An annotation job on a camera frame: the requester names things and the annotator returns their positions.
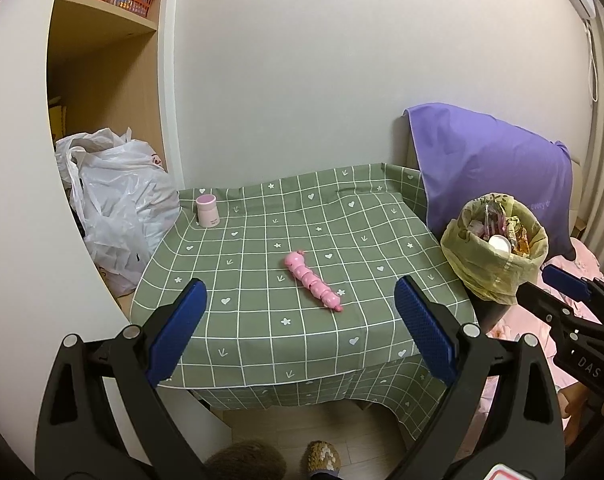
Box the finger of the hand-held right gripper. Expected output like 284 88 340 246
516 281 604 350
540 263 604 327

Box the yellow box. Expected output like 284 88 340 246
48 104 69 141

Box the green checked tablecloth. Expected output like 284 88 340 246
131 161 480 428

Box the white plastic bag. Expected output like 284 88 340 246
54 127 181 297

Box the small pink jar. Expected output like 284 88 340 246
195 194 220 228

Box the pink floral bedding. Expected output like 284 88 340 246
476 237 604 456

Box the dark waste bin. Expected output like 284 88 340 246
474 290 520 333

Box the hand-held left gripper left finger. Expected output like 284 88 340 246
34 277 209 480

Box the wooden shelf unit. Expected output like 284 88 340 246
46 0 183 181

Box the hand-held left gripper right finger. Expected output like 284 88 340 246
394 275 567 480

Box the pink caterpillar toy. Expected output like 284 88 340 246
283 251 345 313

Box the brown fuzzy slipper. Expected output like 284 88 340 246
302 440 341 478
204 440 287 480

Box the yellow plastic bin bag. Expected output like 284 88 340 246
440 192 550 306

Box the white cord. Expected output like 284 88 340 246
584 19 598 106

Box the purple cloth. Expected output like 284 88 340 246
403 103 575 263

